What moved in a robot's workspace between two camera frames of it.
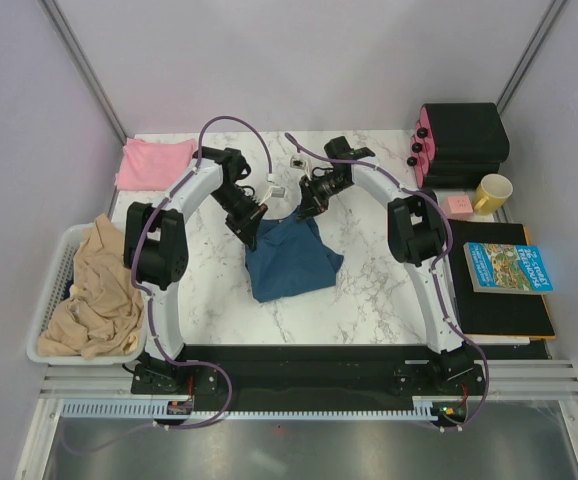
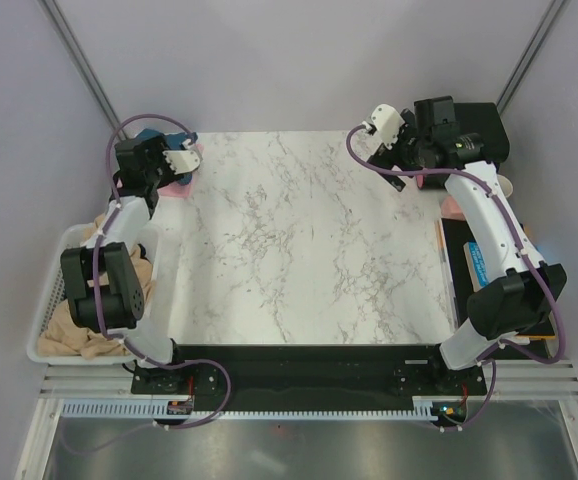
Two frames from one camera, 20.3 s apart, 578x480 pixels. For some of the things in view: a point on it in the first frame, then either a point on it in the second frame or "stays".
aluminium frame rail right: (540, 34) stays
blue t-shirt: (289, 257) -> (172, 141)
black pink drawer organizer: (455, 145) stays
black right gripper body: (319, 191) -> (404, 153)
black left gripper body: (242, 212) -> (159, 171)
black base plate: (306, 377) stays
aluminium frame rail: (84, 64) stays
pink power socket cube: (458, 207) stays
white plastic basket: (55, 287) stays
